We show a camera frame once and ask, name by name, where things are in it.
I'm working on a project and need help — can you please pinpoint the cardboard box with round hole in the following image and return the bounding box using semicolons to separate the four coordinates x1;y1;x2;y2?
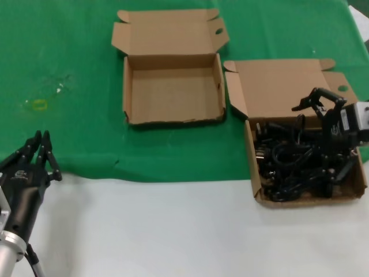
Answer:
223;58;368;209

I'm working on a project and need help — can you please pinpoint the silver left wrist bracket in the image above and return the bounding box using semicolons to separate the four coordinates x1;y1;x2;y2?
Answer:
0;172;13;231

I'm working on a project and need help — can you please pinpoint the white paper sheet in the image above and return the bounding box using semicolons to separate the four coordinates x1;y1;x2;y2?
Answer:
348;5;369;41

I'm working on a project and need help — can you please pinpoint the silver wrist bracket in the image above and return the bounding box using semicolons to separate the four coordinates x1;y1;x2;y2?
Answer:
0;172;13;231
356;100;369;132

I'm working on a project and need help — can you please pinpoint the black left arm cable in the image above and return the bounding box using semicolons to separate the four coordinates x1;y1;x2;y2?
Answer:
24;244;46;277

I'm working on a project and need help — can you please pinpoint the pile of black power cables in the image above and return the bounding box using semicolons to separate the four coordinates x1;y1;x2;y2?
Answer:
255;114;357;203

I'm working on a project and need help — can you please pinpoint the cardboard box with oval hole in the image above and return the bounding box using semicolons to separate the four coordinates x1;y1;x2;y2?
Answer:
111;8;231;125

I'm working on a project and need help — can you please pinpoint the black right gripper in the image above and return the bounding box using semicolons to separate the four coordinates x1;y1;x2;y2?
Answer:
291;87;361;200

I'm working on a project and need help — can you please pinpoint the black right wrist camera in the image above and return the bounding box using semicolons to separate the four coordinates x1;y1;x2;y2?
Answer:
341;104;358;134

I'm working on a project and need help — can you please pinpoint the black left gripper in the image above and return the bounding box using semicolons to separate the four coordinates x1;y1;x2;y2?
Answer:
0;130;63;242

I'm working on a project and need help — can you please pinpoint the green table cloth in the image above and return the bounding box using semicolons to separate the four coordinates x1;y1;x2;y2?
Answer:
0;0;369;185

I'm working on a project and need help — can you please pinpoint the silver right wrist bracket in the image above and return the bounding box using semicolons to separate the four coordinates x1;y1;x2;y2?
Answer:
356;100;369;132

